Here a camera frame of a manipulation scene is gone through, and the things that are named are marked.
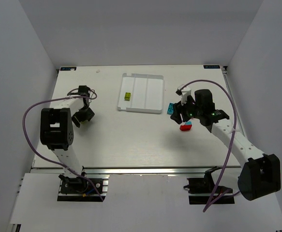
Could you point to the red round-stud lego brick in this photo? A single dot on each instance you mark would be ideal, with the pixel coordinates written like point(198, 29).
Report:
point(185, 127)

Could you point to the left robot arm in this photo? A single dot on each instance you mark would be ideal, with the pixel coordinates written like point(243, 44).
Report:
point(57, 127)

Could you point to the white three-compartment tray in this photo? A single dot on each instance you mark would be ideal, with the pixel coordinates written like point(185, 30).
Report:
point(146, 90)

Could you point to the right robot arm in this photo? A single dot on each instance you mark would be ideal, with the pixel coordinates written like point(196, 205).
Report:
point(261, 173)

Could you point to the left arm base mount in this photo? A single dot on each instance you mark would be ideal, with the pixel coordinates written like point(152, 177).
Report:
point(76, 189)

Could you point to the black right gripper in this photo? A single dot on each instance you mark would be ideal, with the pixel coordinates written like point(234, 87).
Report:
point(179, 111)

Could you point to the blue corner label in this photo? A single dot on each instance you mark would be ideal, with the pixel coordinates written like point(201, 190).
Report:
point(68, 68)
point(211, 66)

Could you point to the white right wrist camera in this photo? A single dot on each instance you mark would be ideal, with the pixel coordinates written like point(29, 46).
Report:
point(184, 92)

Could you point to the right blue corner label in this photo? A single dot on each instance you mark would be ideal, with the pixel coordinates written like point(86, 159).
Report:
point(211, 66)

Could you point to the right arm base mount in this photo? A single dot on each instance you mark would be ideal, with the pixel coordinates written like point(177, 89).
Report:
point(199, 190)

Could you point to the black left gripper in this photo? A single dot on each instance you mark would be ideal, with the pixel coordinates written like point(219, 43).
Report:
point(81, 116)

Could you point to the teal long lego brick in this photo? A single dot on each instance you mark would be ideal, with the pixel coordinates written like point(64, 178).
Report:
point(170, 109)

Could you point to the left blue corner label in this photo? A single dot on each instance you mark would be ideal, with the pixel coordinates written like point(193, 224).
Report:
point(68, 68)

